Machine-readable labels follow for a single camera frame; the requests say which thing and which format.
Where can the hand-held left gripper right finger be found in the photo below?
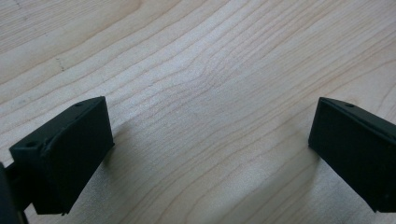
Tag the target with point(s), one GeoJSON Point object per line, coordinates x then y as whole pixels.
{"type": "Point", "coordinates": [358, 155]}

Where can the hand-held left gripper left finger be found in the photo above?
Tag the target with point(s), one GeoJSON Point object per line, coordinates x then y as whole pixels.
{"type": "Point", "coordinates": [63, 161]}

